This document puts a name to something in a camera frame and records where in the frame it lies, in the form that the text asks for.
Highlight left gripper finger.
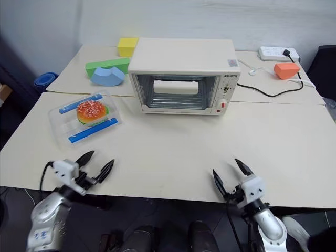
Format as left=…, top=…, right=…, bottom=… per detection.
left=76, top=150, right=96, bottom=166
left=94, top=159, right=116, bottom=184

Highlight clear plastic bag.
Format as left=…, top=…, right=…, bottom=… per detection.
left=322, top=96, right=336, bottom=119

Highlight clear plastic tray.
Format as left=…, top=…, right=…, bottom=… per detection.
left=48, top=90, right=124, bottom=148

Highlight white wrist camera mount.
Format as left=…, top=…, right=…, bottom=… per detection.
left=240, top=176, right=265, bottom=208
left=51, top=159, right=87, bottom=196

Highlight black power cable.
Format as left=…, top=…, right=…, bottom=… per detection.
left=237, top=54, right=305, bottom=98

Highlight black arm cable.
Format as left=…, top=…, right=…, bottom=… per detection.
left=226, top=201, right=244, bottom=252
left=39, top=160, right=55, bottom=191

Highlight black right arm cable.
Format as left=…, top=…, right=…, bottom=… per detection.
left=226, top=201, right=244, bottom=252

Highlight glass oven door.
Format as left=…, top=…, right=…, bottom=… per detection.
left=132, top=73, right=220, bottom=112

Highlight yellow foam block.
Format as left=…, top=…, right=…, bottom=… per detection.
left=117, top=37, right=139, bottom=58

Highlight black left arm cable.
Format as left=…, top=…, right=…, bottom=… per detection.
left=39, top=160, right=55, bottom=191

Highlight cream toaster oven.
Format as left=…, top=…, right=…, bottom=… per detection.
left=128, top=37, right=242, bottom=117

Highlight white power strip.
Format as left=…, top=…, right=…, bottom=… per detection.
left=258, top=46, right=301, bottom=63

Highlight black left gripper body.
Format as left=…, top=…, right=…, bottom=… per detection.
left=73, top=171, right=102, bottom=189

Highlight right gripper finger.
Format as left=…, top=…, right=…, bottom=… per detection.
left=234, top=158, right=255, bottom=177
left=212, top=169, right=229, bottom=203

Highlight brown cardboard box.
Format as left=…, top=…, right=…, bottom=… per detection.
left=0, top=83, right=14, bottom=106

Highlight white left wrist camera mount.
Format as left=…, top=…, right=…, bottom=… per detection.
left=51, top=159, right=87, bottom=196

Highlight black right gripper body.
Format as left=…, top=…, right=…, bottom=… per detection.
left=224, top=184, right=247, bottom=209

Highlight orange foam block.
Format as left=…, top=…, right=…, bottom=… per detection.
left=274, top=62, right=301, bottom=80

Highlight blue arc foam block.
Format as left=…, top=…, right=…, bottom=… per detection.
left=90, top=66, right=126, bottom=88

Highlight toy hamburger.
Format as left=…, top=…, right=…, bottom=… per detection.
left=76, top=100, right=110, bottom=128

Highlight green foam block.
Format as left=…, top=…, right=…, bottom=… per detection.
left=85, top=57, right=132, bottom=79

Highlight white power cable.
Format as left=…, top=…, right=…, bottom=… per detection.
left=237, top=59, right=316, bottom=89

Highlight dark rounded shape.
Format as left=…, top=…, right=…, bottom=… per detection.
left=122, top=225, right=159, bottom=252
left=187, top=220, right=221, bottom=252

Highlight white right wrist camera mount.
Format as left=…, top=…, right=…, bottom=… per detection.
left=240, top=176, right=265, bottom=208

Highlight black chair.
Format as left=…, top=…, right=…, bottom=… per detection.
left=306, top=45, right=336, bottom=101

